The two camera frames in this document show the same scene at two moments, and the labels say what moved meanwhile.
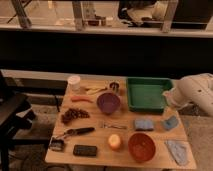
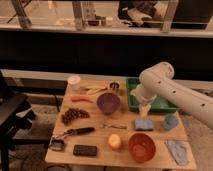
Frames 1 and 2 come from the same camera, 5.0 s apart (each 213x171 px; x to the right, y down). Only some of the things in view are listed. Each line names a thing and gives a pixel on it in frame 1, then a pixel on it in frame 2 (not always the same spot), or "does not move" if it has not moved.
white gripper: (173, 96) -> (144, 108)
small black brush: (57, 144) does not move
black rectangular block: (84, 150) does not move
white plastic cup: (74, 83) does not move
